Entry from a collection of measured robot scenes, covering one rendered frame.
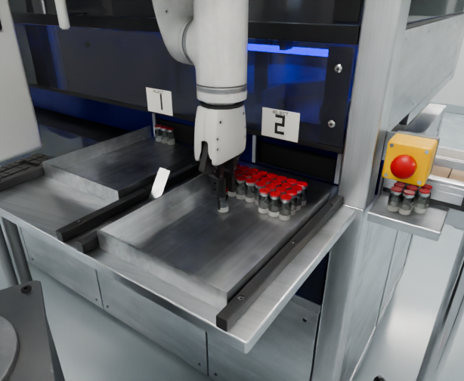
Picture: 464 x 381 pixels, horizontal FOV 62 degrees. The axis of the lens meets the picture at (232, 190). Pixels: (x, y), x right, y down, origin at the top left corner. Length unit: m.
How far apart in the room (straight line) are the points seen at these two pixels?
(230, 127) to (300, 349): 0.65
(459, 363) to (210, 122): 1.46
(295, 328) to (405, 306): 1.00
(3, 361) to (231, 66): 0.49
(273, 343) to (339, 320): 0.25
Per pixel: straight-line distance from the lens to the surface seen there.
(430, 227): 0.79
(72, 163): 1.02
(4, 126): 1.34
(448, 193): 0.86
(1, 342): 0.59
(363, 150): 0.75
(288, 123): 0.79
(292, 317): 1.03
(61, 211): 0.82
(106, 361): 1.69
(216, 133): 0.63
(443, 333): 1.09
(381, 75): 0.71
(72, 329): 1.85
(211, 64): 0.62
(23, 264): 1.64
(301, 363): 1.13
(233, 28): 0.61
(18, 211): 0.86
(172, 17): 0.68
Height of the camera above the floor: 1.25
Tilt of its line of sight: 27 degrees down
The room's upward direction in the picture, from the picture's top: straight up
